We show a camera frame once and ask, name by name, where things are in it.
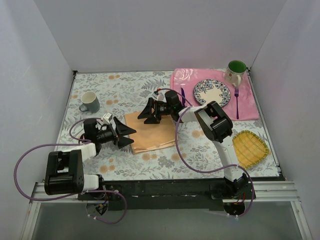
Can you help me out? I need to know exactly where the orange satin napkin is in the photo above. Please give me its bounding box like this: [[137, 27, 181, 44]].
[[124, 112, 175, 154]]

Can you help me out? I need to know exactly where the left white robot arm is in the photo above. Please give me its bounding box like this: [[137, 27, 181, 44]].
[[44, 117, 137, 200]]

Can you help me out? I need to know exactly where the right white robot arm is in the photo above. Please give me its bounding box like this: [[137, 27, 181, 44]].
[[137, 88, 250, 199]]

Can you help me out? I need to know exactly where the grey mug white inside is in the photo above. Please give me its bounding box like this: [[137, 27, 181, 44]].
[[78, 91, 100, 113]]

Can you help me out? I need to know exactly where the floral mug green inside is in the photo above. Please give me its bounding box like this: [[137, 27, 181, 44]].
[[223, 60, 247, 87]]

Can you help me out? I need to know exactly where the purple knife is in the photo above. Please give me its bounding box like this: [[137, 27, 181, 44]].
[[180, 87, 186, 107]]

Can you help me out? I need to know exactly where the blue floral plate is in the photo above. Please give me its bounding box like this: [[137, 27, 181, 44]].
[[193, 79, 231, 107]]

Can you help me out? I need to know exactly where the purple fork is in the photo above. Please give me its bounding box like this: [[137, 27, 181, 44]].
[[234, 87, 239, 120]]

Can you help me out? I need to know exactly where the pink floral placemat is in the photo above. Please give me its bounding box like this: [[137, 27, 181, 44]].
[[170, 68, 260, 121]]

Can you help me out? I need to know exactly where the yellow bamboo mat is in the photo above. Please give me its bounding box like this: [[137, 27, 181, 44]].
[[232, 130, 269, 170]]

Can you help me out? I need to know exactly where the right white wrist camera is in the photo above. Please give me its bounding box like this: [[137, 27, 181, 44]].
[[152, 90, 164, 101]]

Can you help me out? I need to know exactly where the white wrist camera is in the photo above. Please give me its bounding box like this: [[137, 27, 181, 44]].
[[152, 90, 164, 101], [101, 112, 113, 125]]

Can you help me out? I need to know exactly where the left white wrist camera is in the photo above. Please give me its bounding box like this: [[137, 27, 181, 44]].
[[101, 112, 113, 125]]

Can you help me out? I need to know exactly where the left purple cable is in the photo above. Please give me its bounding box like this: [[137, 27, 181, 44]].
[[13, 119, 128, 225]]

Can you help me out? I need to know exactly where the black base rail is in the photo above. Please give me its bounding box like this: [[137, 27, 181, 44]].
[[77, 178, 256, 211]]

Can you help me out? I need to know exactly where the aluminium frame rail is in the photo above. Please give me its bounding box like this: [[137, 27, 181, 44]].
[[29, 181, 301, 204]]

